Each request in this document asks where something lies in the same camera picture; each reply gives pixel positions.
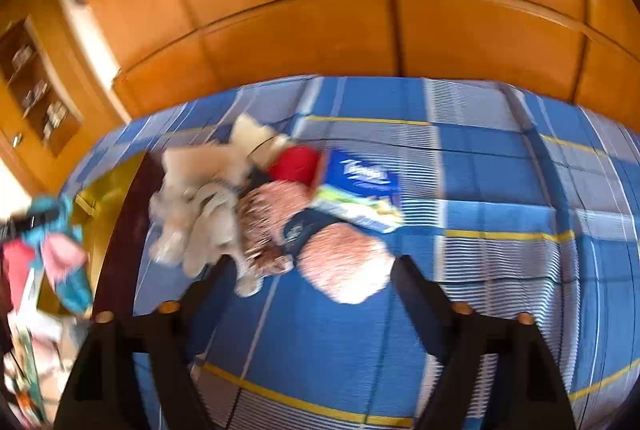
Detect pink cloth pouch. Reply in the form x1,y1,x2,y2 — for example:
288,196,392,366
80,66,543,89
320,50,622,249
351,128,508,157
40,233,88,286

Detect gold metal tray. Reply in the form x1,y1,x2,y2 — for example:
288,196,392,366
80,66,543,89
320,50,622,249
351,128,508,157
70,151,164,315

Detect pink microfiber dishcloth roll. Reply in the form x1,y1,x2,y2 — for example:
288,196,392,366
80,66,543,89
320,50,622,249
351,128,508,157
273,181,394,305

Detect blue tissue pack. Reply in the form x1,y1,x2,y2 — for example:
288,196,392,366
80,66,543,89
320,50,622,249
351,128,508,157
309,148,405,234

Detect clear plastic bag bundle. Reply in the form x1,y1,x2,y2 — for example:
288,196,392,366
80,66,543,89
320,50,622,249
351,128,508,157
149,144,248,267

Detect white striped sock roll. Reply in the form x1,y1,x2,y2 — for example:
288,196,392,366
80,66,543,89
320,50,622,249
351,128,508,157
182,179,243,277

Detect brown satin scrunchie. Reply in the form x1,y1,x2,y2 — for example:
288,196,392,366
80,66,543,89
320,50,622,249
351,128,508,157
236,182,294,278

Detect blue plaid bed sheet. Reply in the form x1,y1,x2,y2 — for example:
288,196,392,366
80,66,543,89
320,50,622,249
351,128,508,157
64,75,639,429

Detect round door knob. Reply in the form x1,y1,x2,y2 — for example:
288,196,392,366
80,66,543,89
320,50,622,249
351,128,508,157
12,133,23,148

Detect red plush heart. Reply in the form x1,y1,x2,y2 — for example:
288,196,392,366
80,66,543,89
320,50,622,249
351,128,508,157
267,146,321,187

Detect cream rolled towel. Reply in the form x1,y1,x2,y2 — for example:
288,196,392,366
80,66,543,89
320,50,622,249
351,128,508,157
229,113,294,170

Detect wooden door with shelves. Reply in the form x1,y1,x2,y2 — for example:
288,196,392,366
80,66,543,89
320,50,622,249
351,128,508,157
1,0,122,196

